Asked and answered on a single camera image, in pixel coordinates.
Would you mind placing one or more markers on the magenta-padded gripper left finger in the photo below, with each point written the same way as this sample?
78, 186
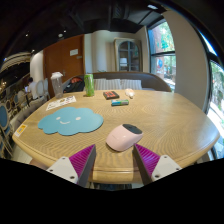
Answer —
75, 165

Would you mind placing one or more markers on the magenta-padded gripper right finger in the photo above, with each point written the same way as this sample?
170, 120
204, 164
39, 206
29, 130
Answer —
154, 164

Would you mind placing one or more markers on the pink computer mouse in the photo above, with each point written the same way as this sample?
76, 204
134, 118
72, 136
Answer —
121, 138

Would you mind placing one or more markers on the blue cloud-shaped mouse pad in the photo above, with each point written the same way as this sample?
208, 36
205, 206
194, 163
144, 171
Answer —
68, 121

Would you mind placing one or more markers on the printed paper sheet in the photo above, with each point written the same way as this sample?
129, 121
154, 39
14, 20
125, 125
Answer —
61, 102

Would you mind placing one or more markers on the yellow sticker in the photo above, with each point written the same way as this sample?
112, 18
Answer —
20, 130

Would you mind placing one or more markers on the small teal box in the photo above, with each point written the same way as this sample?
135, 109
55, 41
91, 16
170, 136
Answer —
119, 102

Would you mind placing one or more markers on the grey tufted armchair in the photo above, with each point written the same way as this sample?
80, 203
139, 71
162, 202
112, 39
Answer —
25, 113

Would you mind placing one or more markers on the white packet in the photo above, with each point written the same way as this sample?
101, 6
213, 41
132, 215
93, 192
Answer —
129, 93

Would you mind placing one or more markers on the black and orange bag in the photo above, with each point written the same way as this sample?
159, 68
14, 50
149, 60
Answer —
75, 85

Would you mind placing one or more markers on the clear shaker bottle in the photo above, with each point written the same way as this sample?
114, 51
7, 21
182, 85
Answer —
57, 86

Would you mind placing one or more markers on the green drink bottle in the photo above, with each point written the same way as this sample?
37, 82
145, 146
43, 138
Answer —
89, 85

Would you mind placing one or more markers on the brown curved sofa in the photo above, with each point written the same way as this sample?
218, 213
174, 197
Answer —
151, 81

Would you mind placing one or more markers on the striped cushion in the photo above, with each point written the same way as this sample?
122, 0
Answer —
106, 84
131, 84

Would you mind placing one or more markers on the group of chairs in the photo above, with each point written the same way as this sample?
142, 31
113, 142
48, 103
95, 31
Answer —
5, 120

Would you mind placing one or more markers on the person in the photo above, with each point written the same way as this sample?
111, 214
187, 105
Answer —
31, 88

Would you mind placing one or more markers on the black-framed window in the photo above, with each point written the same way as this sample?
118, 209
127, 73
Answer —
217, 100
162, 53

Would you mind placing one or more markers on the wooden door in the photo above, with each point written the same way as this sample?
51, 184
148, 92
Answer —
63, 63

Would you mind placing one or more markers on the arched glass-door cabinet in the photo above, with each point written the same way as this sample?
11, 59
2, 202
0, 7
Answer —
128, 55

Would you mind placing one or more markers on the white door sign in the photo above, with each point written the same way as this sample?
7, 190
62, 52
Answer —
74, 52

